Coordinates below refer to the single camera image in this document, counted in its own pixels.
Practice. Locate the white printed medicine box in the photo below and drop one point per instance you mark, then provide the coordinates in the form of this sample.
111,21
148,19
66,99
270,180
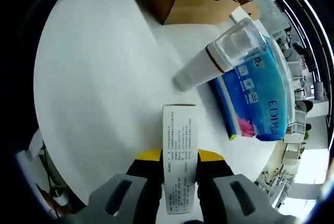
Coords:
180,143

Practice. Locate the blue soft wet wipes pack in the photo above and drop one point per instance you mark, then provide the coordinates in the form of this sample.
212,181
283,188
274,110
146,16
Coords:
261,98

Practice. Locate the white spray bottle clear cap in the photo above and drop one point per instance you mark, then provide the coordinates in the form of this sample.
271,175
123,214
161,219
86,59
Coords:
203,64

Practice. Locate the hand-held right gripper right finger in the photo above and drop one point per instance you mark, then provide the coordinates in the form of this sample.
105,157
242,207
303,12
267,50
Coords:
235,200

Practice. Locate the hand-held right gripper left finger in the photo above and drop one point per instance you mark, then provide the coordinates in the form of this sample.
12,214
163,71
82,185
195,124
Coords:
109,200

